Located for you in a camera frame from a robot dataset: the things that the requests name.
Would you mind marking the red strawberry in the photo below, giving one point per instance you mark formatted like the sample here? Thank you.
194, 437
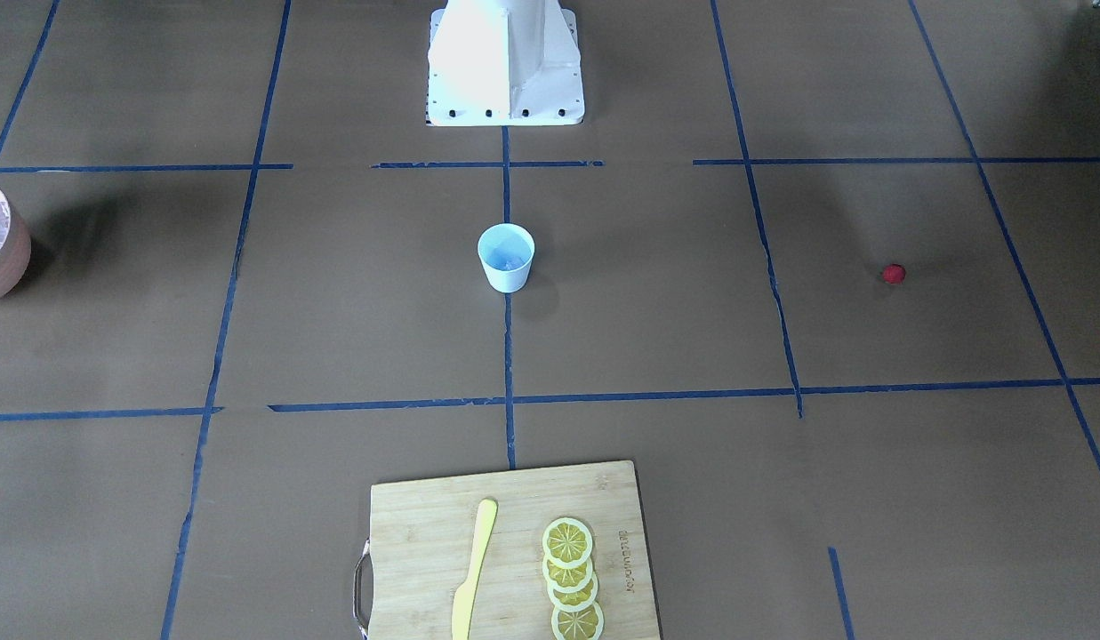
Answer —
894, 274

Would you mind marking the light blue plastic cup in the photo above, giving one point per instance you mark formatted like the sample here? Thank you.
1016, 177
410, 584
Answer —
506, 252

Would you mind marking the pink bowl of ice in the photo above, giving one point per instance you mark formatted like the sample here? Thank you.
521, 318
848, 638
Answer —
15, 246

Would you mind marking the yellow plastic knife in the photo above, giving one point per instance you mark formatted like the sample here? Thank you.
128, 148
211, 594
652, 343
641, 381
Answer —
464, 598

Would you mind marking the lemon slice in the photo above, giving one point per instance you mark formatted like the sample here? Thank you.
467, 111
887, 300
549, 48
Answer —
574, 601
567, 542
567, 579
578, 623

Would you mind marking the bamboo cutting board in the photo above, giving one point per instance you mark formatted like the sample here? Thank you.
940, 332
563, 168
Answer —
418, 550

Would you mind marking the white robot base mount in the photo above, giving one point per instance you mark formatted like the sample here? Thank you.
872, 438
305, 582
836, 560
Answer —
504, 63

